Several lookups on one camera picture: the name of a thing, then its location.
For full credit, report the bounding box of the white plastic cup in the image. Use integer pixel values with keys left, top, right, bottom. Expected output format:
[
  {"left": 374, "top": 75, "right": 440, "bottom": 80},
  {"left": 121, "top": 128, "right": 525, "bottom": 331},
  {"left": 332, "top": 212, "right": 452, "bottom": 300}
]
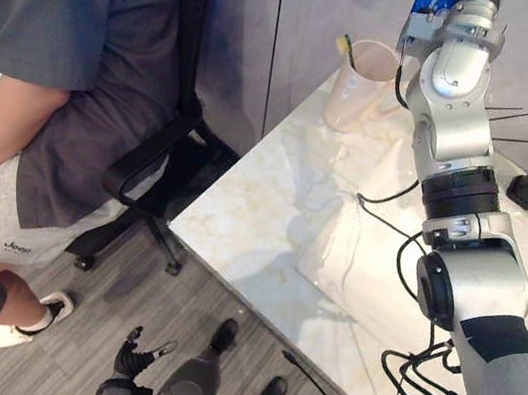
[{"left": 319, "top": 33, "right": 407, "bottom": 142}]

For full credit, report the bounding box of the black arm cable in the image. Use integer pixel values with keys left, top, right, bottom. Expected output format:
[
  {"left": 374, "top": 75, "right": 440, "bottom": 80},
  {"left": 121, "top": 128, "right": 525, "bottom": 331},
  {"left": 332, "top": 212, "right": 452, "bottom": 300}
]
[{"left": 321, "top": 170, "right": 517, "bottom": 395}]

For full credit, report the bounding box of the black office chair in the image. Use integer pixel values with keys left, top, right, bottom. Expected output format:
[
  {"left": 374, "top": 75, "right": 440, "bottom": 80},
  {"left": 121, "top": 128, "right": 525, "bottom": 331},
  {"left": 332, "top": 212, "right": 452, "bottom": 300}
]
[{"left": 0, "top": 0, "right": 268, "bottom": 295}]

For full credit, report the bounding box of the person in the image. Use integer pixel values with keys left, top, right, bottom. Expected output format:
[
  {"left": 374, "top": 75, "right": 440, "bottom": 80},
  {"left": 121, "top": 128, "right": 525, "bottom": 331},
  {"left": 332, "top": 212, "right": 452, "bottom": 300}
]
[{"left": 0, "top": 0, "right": 197, "bottom": 395}]

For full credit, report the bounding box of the blue grey wrist camera module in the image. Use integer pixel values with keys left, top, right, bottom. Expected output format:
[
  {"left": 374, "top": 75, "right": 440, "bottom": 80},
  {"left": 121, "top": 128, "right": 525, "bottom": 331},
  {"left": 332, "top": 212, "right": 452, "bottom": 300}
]
[{"left": 395, "top": 0, "right": 456, "bottom": 62}]

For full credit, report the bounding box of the yellow headed toothbrush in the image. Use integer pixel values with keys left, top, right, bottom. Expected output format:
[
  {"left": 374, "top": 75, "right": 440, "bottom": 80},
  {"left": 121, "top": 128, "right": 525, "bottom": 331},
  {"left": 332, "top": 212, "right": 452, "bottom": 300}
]
[{"left": 333, "top": 32, "right": 364, "bottom": 70}]

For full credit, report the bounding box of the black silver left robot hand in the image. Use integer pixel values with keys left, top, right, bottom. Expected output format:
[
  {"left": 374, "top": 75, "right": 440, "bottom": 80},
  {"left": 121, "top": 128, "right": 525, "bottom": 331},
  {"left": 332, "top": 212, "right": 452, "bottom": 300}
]
[{"left": 110, "top": 323, "right": 181, "bottom": 392}]

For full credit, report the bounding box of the thin dark reed stick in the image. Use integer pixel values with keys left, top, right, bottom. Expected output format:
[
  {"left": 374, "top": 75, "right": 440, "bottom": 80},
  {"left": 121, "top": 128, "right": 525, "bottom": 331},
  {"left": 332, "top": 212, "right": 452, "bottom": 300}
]
[
  {"left": 490, "top": 105, "right": 528, "bottom": 127},
  {"left": 485, "top": 101, "right": 524, "bottom": 117},
  {"left": 494, "top": 134, "right": 528, "bottom": 147}
]

